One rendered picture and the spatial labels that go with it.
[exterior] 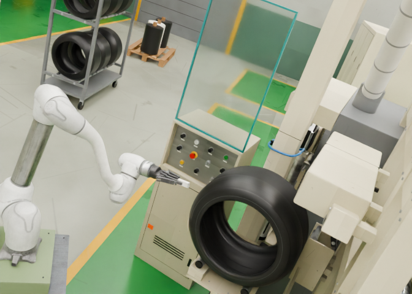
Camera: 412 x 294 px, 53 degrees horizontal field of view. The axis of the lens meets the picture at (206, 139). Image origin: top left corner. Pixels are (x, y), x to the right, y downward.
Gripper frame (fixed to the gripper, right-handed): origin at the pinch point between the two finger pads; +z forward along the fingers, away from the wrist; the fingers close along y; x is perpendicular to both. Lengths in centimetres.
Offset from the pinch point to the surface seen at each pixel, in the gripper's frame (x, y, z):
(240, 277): 31, -13, 46
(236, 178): -17.3, -6.6, 31.0
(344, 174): -44, -21, 78
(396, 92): -15, 343, 94
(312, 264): 30, 20, 76
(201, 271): 41.7, -9.5, 23.5
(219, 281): 49, -2, 33
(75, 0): -46, 242, -302
